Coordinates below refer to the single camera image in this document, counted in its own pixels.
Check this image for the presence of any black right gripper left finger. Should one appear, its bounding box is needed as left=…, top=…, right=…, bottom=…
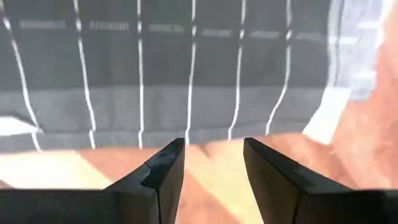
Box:
left=0, top=138, right=186, bottom=224

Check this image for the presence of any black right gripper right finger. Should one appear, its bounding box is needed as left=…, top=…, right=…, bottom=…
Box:
left=243, top=138, right=398, bottom=224

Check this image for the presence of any dark grey white-grid towel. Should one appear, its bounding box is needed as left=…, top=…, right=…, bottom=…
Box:
left=0, top=0, right=388, bottom=154

